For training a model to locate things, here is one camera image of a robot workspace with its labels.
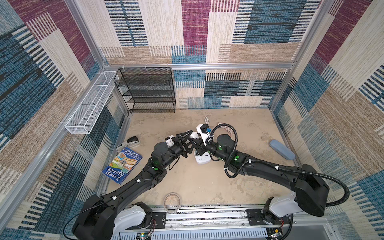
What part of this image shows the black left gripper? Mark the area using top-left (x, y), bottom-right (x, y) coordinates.
top-left (160, 131), bottom-right (193, 171)

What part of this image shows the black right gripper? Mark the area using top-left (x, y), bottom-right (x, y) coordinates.
top-left (188, 132), bottom-right (228, 162)

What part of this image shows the white charger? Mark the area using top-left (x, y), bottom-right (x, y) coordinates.
top-left (189, 132), bottom-right (199, 139)

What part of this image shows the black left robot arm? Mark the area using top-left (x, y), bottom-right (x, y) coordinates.
top-left (72, 131), bottom-right (203, 240)

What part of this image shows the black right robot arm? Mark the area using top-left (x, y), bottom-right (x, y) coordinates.
top-left (197, 124), bottom-right (350, 217)

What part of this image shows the white square power strip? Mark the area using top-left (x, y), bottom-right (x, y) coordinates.
top-left (194, 116), bottom-right (212, 165)

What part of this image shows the pink round power strip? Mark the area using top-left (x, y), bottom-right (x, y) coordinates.
top-left (218, 122), bottom-right (237, 137)

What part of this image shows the black grey stapler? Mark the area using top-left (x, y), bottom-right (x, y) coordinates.
top-left (116, 136), bottom-right (140, 152)

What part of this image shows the blue illustrated book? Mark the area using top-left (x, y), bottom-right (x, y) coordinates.
top-left (102, 147), bottom-right (143, 185)

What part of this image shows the blue grey glasses case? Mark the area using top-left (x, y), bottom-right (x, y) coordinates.
top-left (269, 140), bottom-right (296, 160)

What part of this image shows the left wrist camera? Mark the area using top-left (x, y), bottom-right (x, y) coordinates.
top-left (165, 135), bottom-right (175, 148)

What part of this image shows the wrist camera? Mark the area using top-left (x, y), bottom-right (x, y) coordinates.
top-left (165, 135), bottom-right (175, 148)
top-left (197, 124), bottom-right (212, 146)

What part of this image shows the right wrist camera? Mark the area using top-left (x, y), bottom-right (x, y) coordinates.
top-left (197, 124), bottom-right (212, 146)

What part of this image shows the clear coiled cable ring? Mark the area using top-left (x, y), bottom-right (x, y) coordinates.
top-left (163, 192), bottom-right (182, 214)

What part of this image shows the black wire shelf rack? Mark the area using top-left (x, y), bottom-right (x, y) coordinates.
top-left (115, 67), bottom-right (176, 114)

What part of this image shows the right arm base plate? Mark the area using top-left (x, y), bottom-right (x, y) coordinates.
top-left (244, 209), bottom-right (291, 226)

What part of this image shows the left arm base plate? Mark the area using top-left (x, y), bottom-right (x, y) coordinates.
top-left (140, 212), bottom-right (167, 230)

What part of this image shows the white wire mesh basket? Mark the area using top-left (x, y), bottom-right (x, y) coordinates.
top-left (65, 72), bottom-right (117, 135)

